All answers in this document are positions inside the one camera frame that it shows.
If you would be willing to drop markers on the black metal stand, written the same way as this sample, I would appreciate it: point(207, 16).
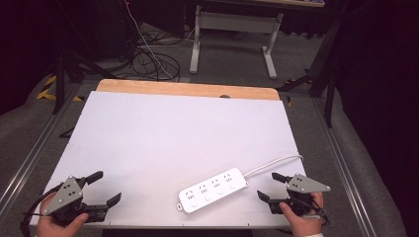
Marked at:
point(329, 85)
point(60, 82)

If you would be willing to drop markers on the person's right hand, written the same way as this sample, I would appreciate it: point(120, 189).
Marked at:
point(301, 222)

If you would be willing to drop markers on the yellow and black floor tape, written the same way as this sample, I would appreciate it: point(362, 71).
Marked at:
point(46, 92)

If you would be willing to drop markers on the person's left hand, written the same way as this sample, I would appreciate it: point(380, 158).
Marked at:
point(57, 226)

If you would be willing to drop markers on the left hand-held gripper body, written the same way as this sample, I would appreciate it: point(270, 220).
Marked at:
point(66, 195)

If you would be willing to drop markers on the white table frame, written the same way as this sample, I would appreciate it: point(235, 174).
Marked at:
point(234, 22)

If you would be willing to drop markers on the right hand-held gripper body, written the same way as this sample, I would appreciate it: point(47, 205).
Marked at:
point(306, 189)

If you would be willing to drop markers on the metal floor rail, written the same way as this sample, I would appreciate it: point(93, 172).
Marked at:
point(36, 149)
point(339, 164)

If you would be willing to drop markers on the white table cover board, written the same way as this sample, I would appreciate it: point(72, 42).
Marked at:
point(171, 138)

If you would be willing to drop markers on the white power strip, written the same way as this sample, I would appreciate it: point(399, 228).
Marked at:
point(212, 190)

